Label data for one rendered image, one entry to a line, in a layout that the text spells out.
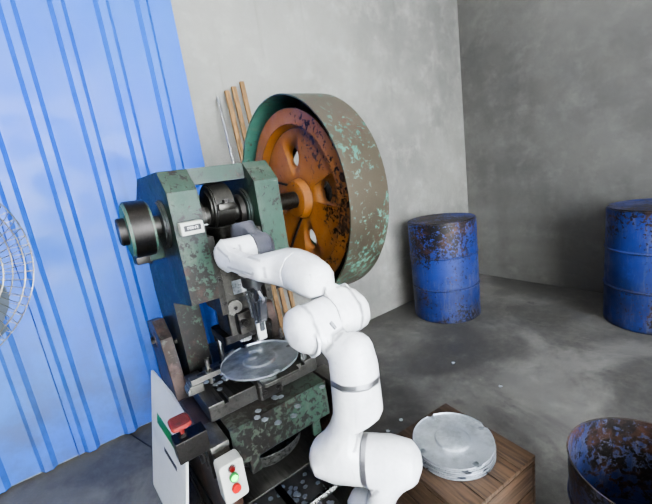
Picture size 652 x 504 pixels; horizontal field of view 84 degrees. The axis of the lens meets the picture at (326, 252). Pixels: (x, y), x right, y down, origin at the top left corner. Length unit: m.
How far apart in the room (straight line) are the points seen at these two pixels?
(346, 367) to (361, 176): 0.67
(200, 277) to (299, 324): 0.56
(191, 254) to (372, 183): 0.64
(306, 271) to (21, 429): 2.16
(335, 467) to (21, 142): 2.15
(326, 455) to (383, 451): 0.13
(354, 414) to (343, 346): 0.14
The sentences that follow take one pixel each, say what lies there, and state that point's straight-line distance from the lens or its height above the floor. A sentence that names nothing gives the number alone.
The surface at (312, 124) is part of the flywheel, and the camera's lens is 1.39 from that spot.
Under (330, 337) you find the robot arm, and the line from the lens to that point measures 0.81.
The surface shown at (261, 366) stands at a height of 0.78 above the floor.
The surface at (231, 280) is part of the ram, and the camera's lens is 1.36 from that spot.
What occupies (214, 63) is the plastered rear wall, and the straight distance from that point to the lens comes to 2.80.
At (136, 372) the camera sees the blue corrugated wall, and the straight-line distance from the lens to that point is 2.67.
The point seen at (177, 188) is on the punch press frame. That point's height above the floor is 1.44.
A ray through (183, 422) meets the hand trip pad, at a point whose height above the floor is 0.76.
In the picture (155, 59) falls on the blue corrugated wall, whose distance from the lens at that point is 2.63.
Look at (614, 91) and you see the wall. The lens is 3.94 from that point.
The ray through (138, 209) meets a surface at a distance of 1.28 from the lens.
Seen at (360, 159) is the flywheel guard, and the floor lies 1.45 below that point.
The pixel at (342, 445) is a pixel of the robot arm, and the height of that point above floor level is 0.86.
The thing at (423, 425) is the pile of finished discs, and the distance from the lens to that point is 1.66.
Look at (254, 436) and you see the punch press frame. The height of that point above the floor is 0.58.
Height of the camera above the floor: 1.43
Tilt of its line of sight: 13 degrees down
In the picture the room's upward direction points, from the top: 8 degrees counter-clockwise
